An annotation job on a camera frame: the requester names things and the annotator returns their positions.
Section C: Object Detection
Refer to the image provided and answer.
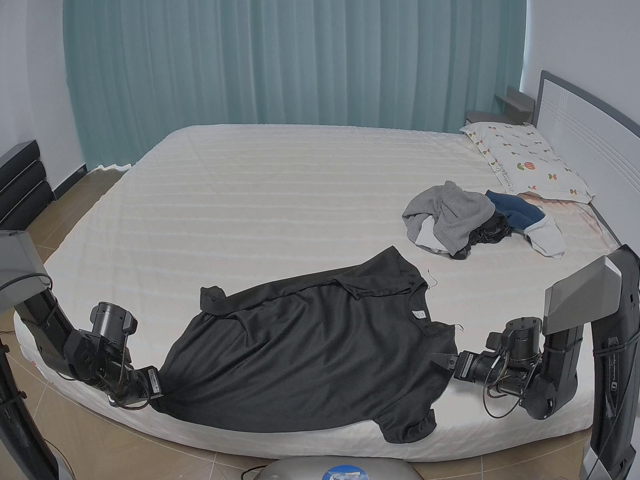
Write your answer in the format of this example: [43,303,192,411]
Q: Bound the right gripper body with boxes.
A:
[452,349,497,385]

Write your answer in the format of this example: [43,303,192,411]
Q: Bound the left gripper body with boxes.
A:
[129,365,167,410]

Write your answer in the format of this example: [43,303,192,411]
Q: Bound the black T-shirt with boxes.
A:
[150,246,463,444]

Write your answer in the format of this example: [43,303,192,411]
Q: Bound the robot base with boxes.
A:
[245,458,417,480]

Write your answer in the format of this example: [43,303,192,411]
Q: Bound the pile of clothes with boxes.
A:
[402,180,567,262]

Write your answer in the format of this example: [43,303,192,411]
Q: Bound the bed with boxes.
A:
[12,70,640,464]

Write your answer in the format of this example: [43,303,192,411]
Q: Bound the white printed pillow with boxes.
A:
[459,121,596,204]

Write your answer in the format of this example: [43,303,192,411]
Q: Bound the black chest of drawers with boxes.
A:
[0,139,55,232]

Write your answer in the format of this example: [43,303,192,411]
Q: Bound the grey bedside table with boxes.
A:
[465,86,537,128]

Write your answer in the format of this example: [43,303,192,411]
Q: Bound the blue-green curtain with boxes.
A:
[62,0,529,172]

